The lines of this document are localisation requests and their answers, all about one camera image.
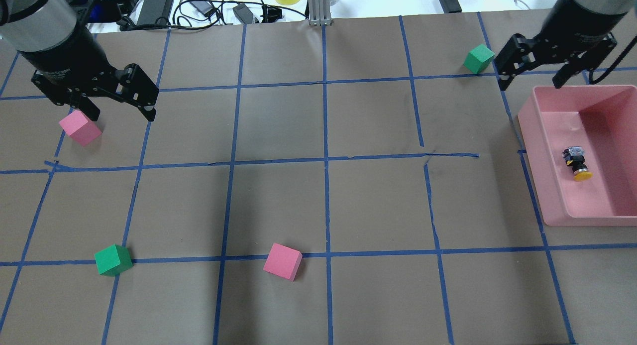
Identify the aluminium frame post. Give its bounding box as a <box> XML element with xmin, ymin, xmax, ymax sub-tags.
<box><xmin>307</xmin><ymin>0</ymin><xmax>333</xmax><ymax>26</ymax></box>

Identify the yellow push button switch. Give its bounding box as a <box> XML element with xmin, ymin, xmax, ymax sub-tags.
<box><xmin>562</xmin><ymin>147</ymin><xmax>592</xmax><ymax>182</ymax></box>

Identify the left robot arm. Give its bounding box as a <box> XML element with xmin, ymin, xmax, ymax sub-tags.
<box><xmin>1</xmin><ymin>0</ymin><xmax>159</xmax><ymax>122</ymax></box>

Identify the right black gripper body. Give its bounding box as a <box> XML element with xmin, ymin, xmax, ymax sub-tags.
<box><xmin>534</xmin><ymin>0</ymin><xmax>629</xmax><ymax>69</ymax></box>

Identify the green cube far right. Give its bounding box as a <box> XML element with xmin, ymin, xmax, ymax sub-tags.
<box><xmin>463</xmin><ymin>44</ymin><xmax>496</xmax><ymax>75</ymax></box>

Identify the green cube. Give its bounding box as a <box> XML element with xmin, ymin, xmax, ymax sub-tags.
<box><xmin>94</xmin><ymin>244</ymin><xmax>133</xmax><ymax>277</ymax></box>
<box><xmin>463</xmin><ymin>44</ymin><xmax>496</xmax><ymax>75</ymax></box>

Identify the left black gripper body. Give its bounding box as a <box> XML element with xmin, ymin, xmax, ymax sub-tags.
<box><xmin>19</xmin><ymin>26</ymin><xmax>130</xmax><ymax>106</ymax></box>

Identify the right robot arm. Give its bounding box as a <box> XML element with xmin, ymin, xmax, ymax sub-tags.
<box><xmin>495</xmin><ymin>0</ymin><xmax>636</xmax><ymax>91</ymax></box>

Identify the pink cube centre front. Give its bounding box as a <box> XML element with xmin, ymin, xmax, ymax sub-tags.
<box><xmin>262</xmin><ymin>243</ymin><xmax>303</xmax><ymax>281</ymax></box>

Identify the green cube near front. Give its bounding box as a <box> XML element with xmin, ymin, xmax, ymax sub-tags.
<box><xmin>94</xmin><ymin>244</ymin><xmax>133</xmax><ymax>277</ymax></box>

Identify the small black power adapter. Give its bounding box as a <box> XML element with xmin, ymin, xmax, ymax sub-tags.
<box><xmin>232</xmin><ymin>3</ymin><xmax>259</xmax><ymax>24</ymax></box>

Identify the pink plastic bin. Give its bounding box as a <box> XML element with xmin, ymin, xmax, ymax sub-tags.
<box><xmin>518</xmin><ymin>85</ymin><xmax>637</xmax><ymax>227</ymax></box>

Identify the pink cube near left gripper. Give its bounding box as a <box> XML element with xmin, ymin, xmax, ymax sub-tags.
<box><xmin>58</xmin><ymin>110</ymin><xmax>103</xmax><ymax>147</ymax></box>

